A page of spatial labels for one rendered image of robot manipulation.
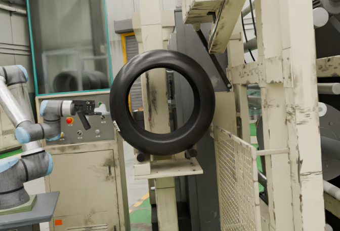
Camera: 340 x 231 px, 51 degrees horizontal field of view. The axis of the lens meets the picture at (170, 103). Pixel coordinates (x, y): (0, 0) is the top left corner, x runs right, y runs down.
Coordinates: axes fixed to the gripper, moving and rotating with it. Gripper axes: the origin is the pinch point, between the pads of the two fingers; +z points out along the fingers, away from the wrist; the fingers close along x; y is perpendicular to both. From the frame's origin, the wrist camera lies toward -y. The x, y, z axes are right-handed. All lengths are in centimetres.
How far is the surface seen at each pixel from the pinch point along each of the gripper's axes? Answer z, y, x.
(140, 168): 18.7, -27.7, -11.0
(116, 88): 4.6, 14.4, -10.9
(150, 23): 21, 55, 26
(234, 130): 75, -9, 19
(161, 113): 29.5, -0.5, 26.0
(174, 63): 34.5, 28.7, -12.3
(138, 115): -7, -54, 658
